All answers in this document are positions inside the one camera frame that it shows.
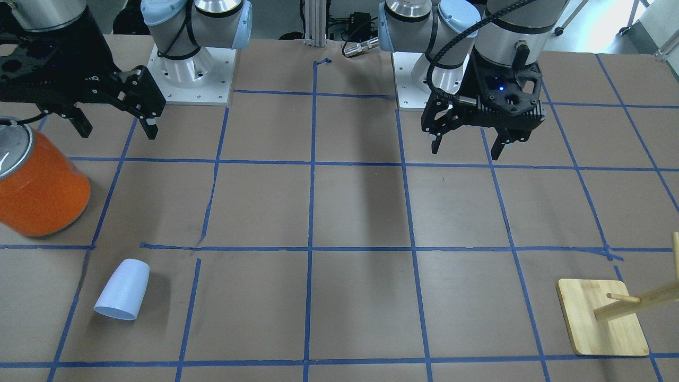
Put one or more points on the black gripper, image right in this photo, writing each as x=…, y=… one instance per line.
x=441, y=114

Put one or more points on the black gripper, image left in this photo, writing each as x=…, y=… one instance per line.
x=79, y=63

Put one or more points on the light blue plastic cup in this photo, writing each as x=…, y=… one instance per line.
x=122, y=296

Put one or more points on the orange canister with silver lid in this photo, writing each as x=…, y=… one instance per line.
x=42, y=191

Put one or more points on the wooden mug tree stand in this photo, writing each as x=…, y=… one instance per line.
x=601, y=316

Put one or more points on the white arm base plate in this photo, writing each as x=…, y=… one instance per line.
x=410, y=76
x=204, y=79

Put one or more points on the aluminium frame post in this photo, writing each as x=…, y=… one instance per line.
x=315, y=23

